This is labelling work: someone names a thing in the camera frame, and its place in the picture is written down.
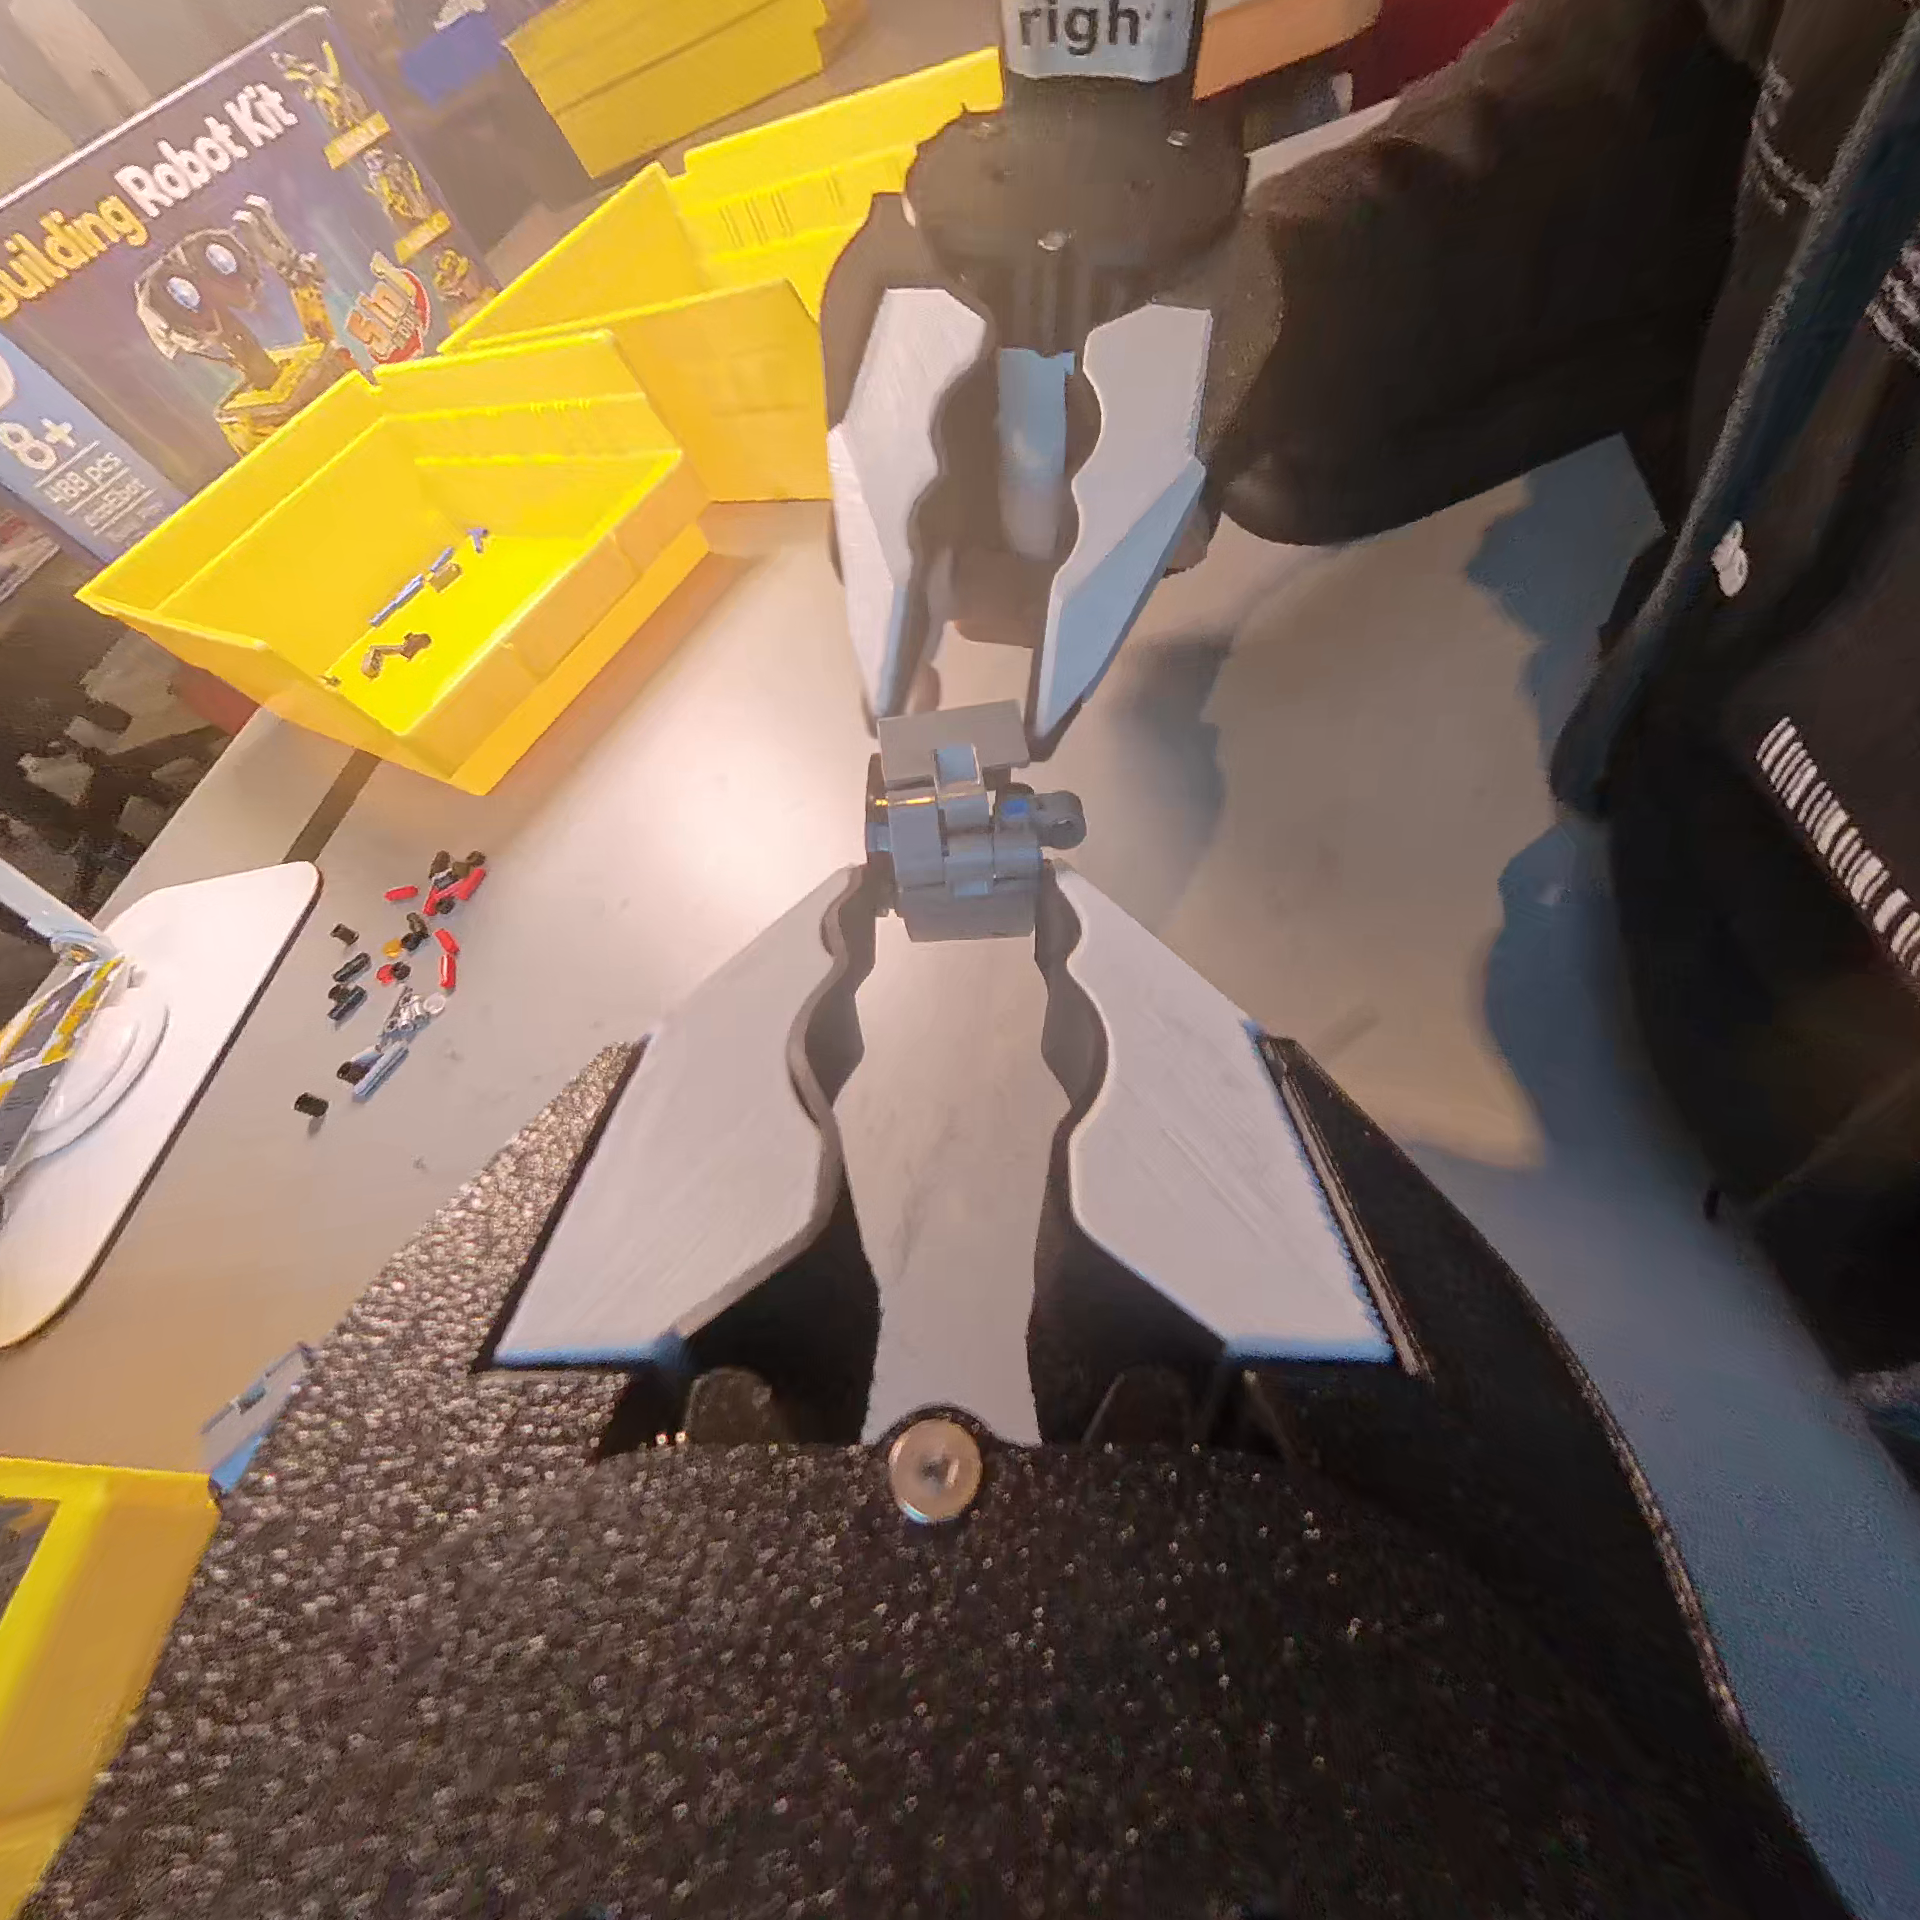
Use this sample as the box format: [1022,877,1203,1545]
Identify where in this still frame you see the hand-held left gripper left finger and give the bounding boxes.
[487,864,888,1419]

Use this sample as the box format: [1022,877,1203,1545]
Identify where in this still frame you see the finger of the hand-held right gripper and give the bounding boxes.
[826,283,1004,736]
[1025,308,1216,752]

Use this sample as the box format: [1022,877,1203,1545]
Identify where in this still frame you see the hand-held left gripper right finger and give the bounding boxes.
[1034,867,1421,1412]

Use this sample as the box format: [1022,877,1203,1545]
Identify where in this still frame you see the grey brick wheel assembly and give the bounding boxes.
[863,698,1090,948]

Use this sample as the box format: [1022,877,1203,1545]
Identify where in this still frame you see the person's right forearm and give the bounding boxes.
[1194,0,1803,549]

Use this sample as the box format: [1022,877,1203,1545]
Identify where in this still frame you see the grey desk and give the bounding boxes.
[0,436,1920,1920]

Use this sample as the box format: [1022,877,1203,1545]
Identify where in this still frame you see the yellow plastic bin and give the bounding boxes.
[504,0,873,185]
[443,88,1011,509]
[75,322,713,797]
[0,1453,226,1912]

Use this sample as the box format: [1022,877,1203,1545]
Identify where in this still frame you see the pile of small brick parts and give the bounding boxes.
[293,848,491,1120]

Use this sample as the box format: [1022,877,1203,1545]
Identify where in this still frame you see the white booklet stand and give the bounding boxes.
[0,860,325,1353]

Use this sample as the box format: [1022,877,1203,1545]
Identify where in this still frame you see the white round disc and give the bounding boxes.
[22,974,170,1164]

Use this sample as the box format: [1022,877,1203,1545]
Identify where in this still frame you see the yellow printed leaflet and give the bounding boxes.
[0,952,134,1187]

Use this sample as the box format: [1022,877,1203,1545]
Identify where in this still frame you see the person's black hoodie torso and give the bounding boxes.
[1545,0,1920,1383]

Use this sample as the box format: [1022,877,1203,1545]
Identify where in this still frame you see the blue robot kit box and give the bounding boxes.
[0,6,506,566]

